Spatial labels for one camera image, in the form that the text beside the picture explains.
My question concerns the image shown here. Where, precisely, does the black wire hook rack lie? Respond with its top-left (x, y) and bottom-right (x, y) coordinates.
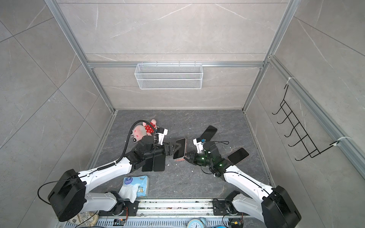
top-left (271, 85), bottom-right (342, 162)

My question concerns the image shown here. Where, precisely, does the white wire basket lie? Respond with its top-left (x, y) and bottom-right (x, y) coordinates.
top-left (135, 63), bottom-right (203, 90)

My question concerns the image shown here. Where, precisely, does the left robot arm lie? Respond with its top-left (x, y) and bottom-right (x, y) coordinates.
top-left (48, 136), bottom-right (186, 222)

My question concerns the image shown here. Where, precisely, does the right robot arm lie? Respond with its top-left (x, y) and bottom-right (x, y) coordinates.
top-left (184, 142), bottom-right (302, 228)

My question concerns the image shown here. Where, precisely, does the black phone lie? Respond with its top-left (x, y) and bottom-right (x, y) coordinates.
top-left (142, 158), bottom-right (154, 172)
top-left (200, 125), bottom-right (218, 142)

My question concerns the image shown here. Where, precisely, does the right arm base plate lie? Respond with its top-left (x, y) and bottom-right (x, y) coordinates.
top-left (212, 199), bottom-right (248, 216)

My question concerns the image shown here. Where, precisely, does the aluminium mounting rail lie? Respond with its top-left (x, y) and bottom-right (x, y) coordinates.
top-left (54, 199), bottom-right (294, 220)

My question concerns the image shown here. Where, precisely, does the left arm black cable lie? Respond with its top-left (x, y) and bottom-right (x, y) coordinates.
top-left (115, 120), bottom-right (157, 164)

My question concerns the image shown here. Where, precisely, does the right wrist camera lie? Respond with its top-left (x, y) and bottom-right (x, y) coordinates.
top-left (193, 138), bottom-right (206, 154)

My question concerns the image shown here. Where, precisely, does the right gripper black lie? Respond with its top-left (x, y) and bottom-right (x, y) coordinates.
top-left (183, 150), bottom-right (214, 167)

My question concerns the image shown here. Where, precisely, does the phone near right arm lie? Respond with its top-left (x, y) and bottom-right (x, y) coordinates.
top-left (227, 148), bottom-right (249, 165)

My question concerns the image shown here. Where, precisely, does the pink phone case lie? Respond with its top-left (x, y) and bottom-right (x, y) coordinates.
top-left (173, 143), bottom-right (186, 162)

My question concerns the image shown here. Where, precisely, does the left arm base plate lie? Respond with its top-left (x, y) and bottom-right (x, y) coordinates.
top-left (98, 200), bottom-right (140, 216)

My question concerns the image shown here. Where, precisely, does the black phone case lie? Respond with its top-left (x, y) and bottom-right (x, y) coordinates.
top-left (153, 154), bottom-right (166, 172)

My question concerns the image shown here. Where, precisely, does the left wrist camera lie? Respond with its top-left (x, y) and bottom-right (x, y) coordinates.
top-left (156, 127), bottom-right (168, 145)

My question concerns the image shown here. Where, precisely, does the blue round clock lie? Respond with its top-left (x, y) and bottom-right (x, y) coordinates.
top-left (187, 218), bottom-right (206, 228)

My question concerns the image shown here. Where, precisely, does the blue tissue pack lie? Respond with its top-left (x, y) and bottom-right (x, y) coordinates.
top-left (118, 176), bottom-right (149, 203)

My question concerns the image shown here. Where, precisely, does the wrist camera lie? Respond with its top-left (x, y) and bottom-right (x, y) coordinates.
top-left (193, 138), bottom-right (206, 154)
top-left (156, 127), bottom-right (168, 145)

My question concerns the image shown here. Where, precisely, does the pink pig plush toy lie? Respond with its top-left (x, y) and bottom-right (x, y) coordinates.
top-left (131, 119), bottom-right (157, 143)

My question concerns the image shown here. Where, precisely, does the crumpled patterned cloth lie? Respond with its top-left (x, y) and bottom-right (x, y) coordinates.
top-left (68, 211), bottom-right (99, 227)

